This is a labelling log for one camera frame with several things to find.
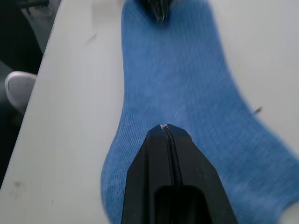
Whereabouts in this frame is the blue sock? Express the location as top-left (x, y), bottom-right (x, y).
top-left (100, 0), bottom-right (299, 224)

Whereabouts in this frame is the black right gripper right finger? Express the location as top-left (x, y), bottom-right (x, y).
top-left (165, 124), bottom-right (236, 224)

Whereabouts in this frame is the white shoe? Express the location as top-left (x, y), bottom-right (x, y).
top-left (4, 71), bottom-right (38, 115)

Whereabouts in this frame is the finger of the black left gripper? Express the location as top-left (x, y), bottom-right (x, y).
top-left (161, 0), bottom-right (174, 23)
top-left (137, 0), bottom-right (163, 23)

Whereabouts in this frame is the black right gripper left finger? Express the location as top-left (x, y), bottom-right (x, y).
top-left (121, 125), bottom-right (178, 224)

